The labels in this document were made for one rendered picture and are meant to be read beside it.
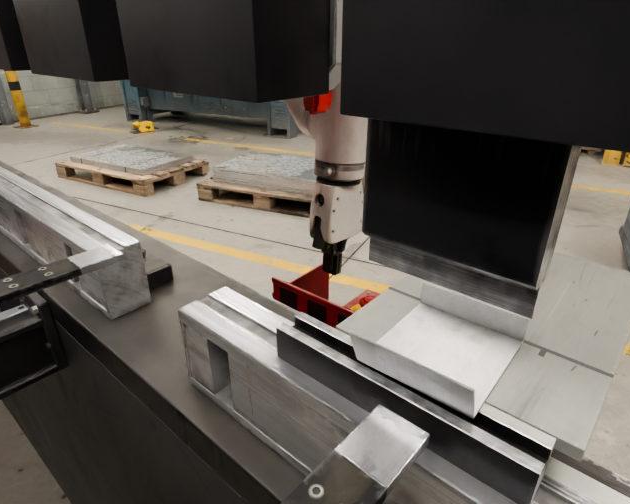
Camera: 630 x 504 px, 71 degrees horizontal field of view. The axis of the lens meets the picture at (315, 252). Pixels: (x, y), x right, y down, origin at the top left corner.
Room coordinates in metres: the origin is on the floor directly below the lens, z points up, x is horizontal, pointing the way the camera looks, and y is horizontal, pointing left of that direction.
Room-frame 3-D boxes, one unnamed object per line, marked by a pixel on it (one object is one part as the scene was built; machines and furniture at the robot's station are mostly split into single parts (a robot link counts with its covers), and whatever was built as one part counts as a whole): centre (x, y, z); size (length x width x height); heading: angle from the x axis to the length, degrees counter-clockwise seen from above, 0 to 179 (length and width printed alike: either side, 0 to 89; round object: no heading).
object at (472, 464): (0.23, -0.05, 0.99); 0.20 x 0.03 x 0.03; 49
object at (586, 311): (0.33, -0.17, 1.00); 0.26 x 0.18 x 0.01; 139
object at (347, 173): (0.72, -0.04, 1.01); 0.09 x 0.08 x 0.03; 140
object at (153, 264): (0.66, 0.34, 0.89); 0.30 x 0.05 x 0.03; 49
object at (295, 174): (3.57, 0.26, 0.20); 1.01 x 0.63 x 0.12; 66
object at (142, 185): (4.16, 1.75, 0.07); 1.20 x 0.80 x 0.14; 61
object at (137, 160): (4.16, 1.75, 0.17); 0.99 x 0.63 x 0.05; 61
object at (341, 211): (0.71, -0.04, 0.95); 0.10 x 0.07 x 0.11; 140
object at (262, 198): (3.57, 0.26, 0.07); 1.20 x 0.81 x 0.14; 66
